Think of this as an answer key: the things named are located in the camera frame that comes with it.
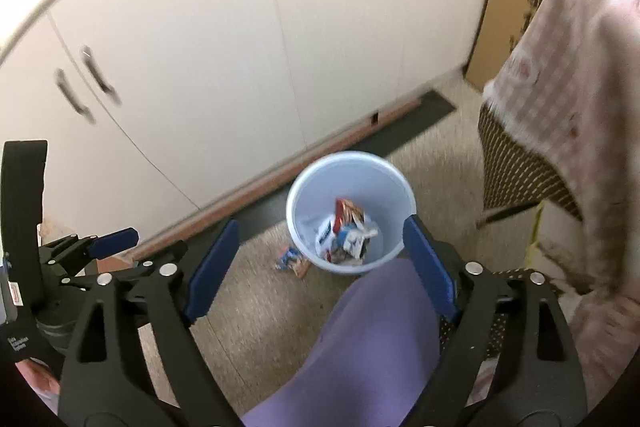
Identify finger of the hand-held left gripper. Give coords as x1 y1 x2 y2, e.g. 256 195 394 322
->
60 240 190 289
40 228 140 266

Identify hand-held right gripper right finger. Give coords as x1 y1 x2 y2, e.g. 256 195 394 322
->
401 213 589 427

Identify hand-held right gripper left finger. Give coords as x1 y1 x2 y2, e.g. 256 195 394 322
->
57 218 246 427

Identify blue orange snack wrapper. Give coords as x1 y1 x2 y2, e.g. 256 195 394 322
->
274 246 309 278

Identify red snack bag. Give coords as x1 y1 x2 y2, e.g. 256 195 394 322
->
334 198 366 233

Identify white blue packet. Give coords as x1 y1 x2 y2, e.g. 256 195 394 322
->
315 216 337 258

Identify light blue plastic bin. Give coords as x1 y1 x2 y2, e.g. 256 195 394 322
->
286 151 417 276

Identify person's left hand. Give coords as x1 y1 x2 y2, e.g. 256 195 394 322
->
15 357 62 408

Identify black table leg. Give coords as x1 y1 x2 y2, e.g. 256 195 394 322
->
477 201 544 228

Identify person's leg purple pants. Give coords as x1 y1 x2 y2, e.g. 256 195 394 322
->
241 259 447 427

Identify brown dotted undercloth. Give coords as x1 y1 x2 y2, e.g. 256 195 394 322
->
477 104 584 224

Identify white low cabinet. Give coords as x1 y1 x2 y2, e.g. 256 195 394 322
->
0 0 501 260

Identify pink checkered tablecloth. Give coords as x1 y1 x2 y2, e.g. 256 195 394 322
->
482 0 640 400

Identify brown cardboard box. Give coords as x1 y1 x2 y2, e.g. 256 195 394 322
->
465 0 609 94

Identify metal cabinet handle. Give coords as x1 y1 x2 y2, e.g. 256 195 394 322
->
80 47 121 106
55 68 96 124

